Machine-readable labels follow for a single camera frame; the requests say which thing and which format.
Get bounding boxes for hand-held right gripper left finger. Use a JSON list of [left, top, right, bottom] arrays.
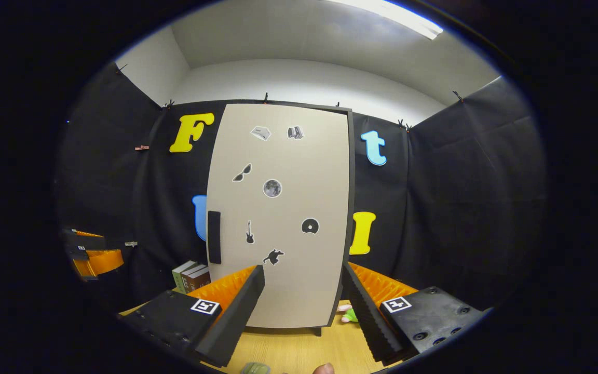
[[120, 265, 266, 368]]

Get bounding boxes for long ceiling light panel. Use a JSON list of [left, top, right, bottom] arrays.
[[325, 0, 444, 41]]

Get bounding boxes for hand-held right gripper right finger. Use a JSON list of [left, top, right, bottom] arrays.
[[342, 261, 486, 366]]

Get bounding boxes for green book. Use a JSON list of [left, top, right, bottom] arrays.
[[172, 261, 196, 294]]

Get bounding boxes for black backdrop cloth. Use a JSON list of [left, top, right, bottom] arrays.
[[55, 62, 548, 312]]

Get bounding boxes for brown book white band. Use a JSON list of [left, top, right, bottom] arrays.
[[181, 264, 207, 292]]

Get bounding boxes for black door handle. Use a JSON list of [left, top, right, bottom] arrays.
[[208, 210, 222, 264]]

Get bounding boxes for grey cabinet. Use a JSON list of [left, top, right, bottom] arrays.
[[206, 101, 356, 336]]

